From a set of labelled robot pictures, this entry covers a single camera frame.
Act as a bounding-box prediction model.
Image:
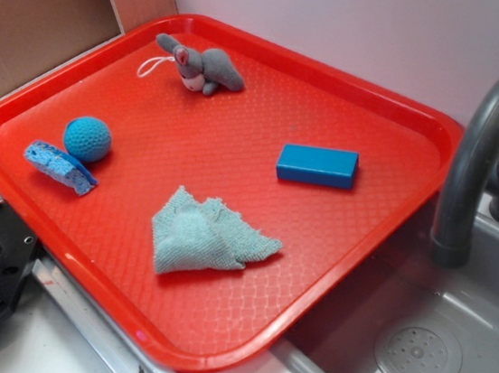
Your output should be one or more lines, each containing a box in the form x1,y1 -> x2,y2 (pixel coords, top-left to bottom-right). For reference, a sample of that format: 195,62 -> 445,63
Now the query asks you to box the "blue rectangular block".
276,144 -> 360,190

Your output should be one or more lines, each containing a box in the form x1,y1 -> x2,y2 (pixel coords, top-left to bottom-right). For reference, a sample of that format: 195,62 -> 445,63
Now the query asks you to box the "red plastic tray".
0,15 -> 462,373

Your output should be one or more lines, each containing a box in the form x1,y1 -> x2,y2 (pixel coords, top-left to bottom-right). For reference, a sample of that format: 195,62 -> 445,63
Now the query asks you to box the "light blue folded cloth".
152,186 -> 283,275

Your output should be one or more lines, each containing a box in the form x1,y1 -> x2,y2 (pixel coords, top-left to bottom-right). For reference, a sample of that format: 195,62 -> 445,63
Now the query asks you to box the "grey plush donkey toy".
137,33 -> 246,96

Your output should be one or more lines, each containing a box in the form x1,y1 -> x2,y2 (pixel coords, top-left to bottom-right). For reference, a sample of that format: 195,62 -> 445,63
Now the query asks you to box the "blue knitted ball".
63,117 -> 112,163

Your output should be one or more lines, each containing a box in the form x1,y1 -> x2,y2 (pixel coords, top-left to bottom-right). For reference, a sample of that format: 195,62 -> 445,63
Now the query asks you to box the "blue sponge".
24,140 -> 98,196

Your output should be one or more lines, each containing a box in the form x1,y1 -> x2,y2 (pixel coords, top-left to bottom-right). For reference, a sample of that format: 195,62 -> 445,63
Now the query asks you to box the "grey toy sink basin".
273,202 -> 499,373

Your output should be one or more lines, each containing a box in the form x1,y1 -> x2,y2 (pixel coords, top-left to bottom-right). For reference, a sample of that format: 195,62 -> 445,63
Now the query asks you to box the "grey toy faucet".
427,53 -> 499,275

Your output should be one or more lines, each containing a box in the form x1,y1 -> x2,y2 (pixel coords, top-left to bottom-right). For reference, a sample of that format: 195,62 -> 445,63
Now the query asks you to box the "silver metal rail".
0,247 -> 174,373

